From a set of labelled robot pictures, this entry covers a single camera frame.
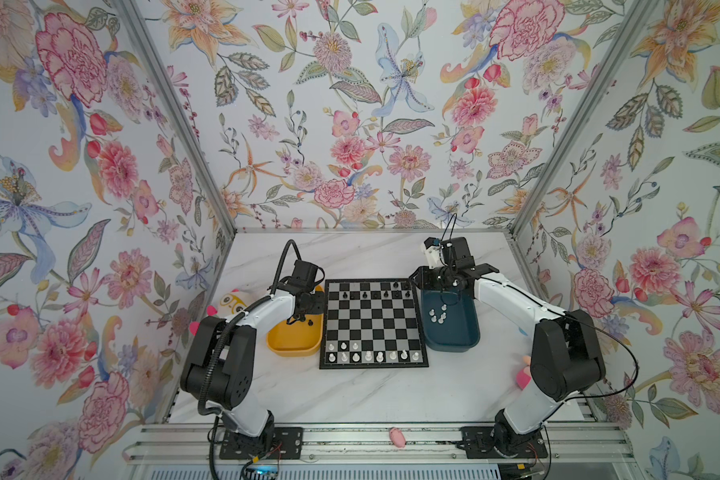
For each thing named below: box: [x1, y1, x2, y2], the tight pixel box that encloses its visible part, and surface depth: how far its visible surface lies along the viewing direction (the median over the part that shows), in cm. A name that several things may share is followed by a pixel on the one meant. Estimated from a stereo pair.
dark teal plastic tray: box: [409, 266, 480, 352], surface depth 94 cm
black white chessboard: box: [319, 278, 429, 370], surface depth 95 cm
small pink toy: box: [389, 427, 407, 448], surface depth 76 cm
